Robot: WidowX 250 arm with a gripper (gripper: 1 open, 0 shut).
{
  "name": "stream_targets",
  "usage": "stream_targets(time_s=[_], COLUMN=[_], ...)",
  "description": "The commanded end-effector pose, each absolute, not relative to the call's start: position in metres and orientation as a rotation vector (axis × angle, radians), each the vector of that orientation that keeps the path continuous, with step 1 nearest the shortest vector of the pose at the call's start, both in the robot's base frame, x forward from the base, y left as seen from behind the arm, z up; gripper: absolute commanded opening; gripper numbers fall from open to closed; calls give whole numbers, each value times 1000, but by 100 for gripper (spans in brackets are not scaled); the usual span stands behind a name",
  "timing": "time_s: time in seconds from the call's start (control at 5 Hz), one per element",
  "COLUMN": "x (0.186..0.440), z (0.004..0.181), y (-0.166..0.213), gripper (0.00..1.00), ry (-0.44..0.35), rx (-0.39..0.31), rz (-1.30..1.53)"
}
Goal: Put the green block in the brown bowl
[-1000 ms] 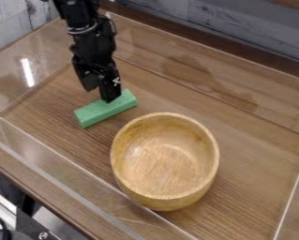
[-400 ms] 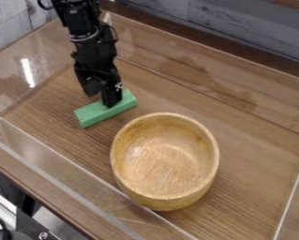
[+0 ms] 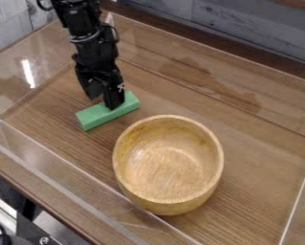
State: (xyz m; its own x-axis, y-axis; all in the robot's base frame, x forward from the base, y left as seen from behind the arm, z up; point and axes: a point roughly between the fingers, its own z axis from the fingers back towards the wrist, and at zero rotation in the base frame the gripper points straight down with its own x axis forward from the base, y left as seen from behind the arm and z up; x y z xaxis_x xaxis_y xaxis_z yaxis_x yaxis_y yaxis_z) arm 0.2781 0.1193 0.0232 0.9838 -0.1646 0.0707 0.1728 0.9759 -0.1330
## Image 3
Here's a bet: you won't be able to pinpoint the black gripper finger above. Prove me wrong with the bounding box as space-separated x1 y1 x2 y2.
75 65 102 100
102 72 125 110

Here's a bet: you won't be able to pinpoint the brown wooden bowl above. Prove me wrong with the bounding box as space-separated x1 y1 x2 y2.
111 115 225 216

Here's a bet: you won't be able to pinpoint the green rectangular block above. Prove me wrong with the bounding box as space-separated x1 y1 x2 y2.
75 91 139 131

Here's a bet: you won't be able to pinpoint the black metal frame bracket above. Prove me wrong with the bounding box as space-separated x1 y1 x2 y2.
13 213 61 245

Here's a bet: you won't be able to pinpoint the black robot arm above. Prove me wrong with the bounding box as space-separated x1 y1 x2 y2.
35 0 125 110

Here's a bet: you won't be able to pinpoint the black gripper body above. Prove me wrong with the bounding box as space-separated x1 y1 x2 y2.
70 25 121 84

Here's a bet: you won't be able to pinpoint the clear acrylic tray walls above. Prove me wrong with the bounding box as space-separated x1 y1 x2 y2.
0 16 305 245

